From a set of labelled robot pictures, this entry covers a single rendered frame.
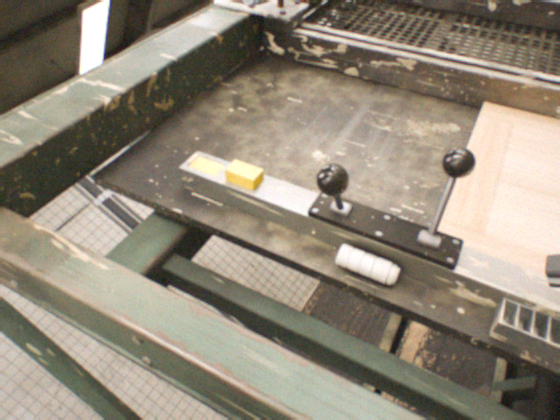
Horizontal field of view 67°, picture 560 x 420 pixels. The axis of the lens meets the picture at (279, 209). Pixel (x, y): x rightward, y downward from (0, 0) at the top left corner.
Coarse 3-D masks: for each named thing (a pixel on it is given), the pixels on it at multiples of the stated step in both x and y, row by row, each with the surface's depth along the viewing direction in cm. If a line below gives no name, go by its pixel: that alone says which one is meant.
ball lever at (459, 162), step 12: (444, 156) 51; (456, 156) 50; (468, 156) 50; (444, 168) 51; (456, 168) 50; (468, 168) 50; (456, 180) 52; (444, 192) 52; (444, 204) 52; (432, 228) 53; (420, 240) 54; (432, 240) 53
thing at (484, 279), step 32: (192, 160) 67; (224, 192) 64; (256, 192) 62; (288, 192) 62; (288, 224) 62; (320, 224) 58; (384, 256) 56; (480, 256) 54; (448, 288) 54; (480, 288) 52; (512, 288) 50; (544, 288) 50
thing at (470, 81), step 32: (224, 0) 100; (288, 32) 97; (320, 32) 98; (320, 64) 98; (352, 64) 95; (384, 64) 91; (416, 64) 88; (448, 64) 86; (480, 64) 86; (448, 96) 89; (480, 96) 86; (512, 96) 83; (544, 96) 80
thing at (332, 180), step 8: (328, 168) 47; (336, 168) 47; (344, 168) 48; (320, 176) 48; (328, 176) 47; (336, 176) 47; (344, 176) 47; (320, 184) 48; (328, 184) 47; (336, 184) 47; (344, 184) 47; (328, 192) 48; (336, 192) 48; (336, 200) 54; (336, 208) 57; (344, 208) 57; (352, 208) 58; (344, 216) 57
